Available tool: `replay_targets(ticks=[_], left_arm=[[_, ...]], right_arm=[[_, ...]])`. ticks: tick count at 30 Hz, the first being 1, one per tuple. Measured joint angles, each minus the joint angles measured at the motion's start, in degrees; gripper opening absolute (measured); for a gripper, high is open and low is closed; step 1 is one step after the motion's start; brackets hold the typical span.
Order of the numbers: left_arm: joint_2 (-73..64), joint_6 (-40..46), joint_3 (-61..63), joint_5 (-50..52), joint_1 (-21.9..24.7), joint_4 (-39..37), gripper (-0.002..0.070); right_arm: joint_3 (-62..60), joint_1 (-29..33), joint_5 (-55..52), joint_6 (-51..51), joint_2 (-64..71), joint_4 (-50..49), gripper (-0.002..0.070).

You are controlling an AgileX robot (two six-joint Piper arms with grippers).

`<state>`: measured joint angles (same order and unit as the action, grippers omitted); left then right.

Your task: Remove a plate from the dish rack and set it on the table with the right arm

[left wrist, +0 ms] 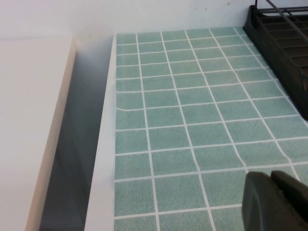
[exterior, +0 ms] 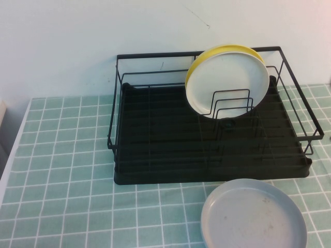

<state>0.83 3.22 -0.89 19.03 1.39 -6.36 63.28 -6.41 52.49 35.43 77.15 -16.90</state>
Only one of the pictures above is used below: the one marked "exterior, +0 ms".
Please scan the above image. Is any grey blue plate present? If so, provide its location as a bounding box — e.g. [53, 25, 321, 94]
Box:
[200, 178, 309, 248]

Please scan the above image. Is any black wire dish rack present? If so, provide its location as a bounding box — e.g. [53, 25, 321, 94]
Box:
[107, 46, 325, 162]

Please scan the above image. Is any yellow plate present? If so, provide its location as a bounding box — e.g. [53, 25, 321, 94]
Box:
[185, 44, 266, 85]

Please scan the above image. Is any green checked tablecloth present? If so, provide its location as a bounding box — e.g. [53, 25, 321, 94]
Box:
[0, 83, 331, 248]

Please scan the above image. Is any black plastic drip tray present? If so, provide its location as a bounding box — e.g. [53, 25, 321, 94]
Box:
[113, 74, 314, 185]

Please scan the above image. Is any cream white plate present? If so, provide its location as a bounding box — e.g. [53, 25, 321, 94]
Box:
[186, 51, 270, 120]

